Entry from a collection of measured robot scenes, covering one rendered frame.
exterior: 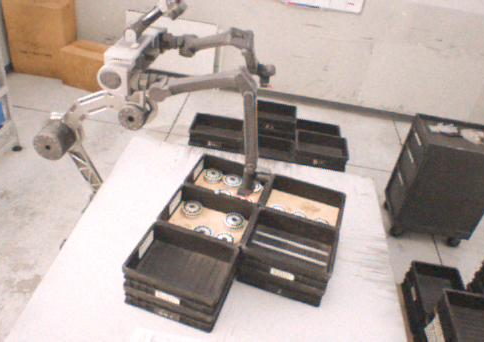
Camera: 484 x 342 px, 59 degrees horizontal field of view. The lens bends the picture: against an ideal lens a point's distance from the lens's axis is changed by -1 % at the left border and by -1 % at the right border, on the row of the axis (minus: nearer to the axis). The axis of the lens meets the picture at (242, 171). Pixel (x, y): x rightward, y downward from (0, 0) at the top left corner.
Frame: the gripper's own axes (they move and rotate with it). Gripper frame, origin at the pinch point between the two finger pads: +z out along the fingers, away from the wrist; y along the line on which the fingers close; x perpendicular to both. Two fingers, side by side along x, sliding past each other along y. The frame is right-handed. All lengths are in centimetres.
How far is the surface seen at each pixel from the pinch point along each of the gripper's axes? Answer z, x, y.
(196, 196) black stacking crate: -0.8, 21.6, -10.9
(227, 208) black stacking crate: 0.5, 5.1, -9.5
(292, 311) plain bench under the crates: 17, -41, -39
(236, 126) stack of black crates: 34, 50, 121
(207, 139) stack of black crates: 34, 61, 89
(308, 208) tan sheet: 3.6, -30.6, 16.3
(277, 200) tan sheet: 3.8, -14.1, 13.9
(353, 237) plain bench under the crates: 16, -58, 22
